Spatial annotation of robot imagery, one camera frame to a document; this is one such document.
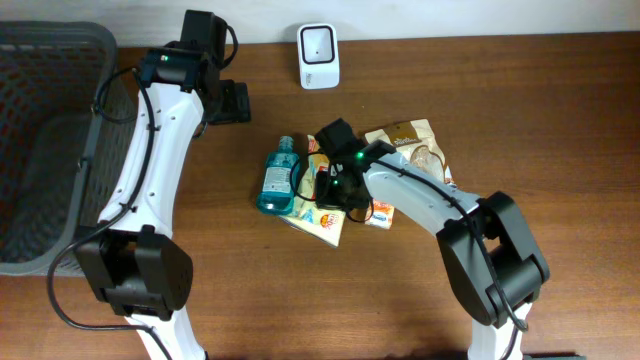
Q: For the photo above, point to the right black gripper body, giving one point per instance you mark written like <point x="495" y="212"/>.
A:
<point x="331" y="187"/>

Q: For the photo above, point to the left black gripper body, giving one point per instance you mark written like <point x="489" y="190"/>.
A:
<point x="236" y="103"/>

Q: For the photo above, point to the yellow wet wipes pack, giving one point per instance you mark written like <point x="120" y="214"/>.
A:
<point x="306" y="216"/>

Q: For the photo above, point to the small orange box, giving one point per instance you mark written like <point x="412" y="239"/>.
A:
<point x="380" y="215"/>

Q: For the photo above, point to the blue mouthwash bottle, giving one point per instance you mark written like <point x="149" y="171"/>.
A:
<point x="277" y="195"/>

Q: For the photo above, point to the beige snack pouch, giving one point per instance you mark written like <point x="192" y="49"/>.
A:
<point x="416" y="141"/>

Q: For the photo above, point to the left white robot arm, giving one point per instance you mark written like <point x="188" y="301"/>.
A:
<point x="131" y="261"/>

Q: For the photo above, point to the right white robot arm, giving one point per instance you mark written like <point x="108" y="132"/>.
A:
<point x="494" y="265"/>

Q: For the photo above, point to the white barcode scanner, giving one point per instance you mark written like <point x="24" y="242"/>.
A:
<point x="318" y="55"/>

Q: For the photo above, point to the dark grey plastic basket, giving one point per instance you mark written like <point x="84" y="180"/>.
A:
<point x="60" y="162"/>

